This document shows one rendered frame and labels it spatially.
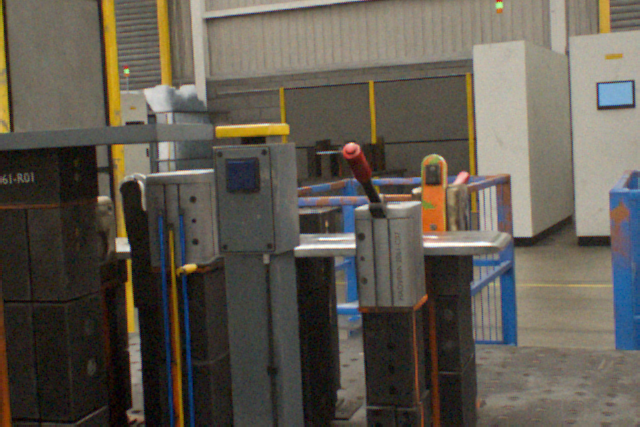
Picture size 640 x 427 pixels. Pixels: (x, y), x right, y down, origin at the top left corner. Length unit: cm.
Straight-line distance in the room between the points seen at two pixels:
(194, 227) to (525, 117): 794
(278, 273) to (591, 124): 808
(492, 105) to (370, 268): 801
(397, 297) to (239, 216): 23
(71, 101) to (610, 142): 558
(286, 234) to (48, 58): 377
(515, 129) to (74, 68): 522
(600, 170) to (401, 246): 792
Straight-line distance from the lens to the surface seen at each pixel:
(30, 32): 456
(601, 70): 893
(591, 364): 179
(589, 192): 895
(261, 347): 94
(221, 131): 93
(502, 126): 901
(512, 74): 900
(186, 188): 111
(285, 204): 92
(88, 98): 488
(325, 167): 1083
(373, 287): 105
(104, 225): 125
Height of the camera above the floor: 114
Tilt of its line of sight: 3 degrees down
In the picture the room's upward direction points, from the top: 3 degrees counter-clockwise
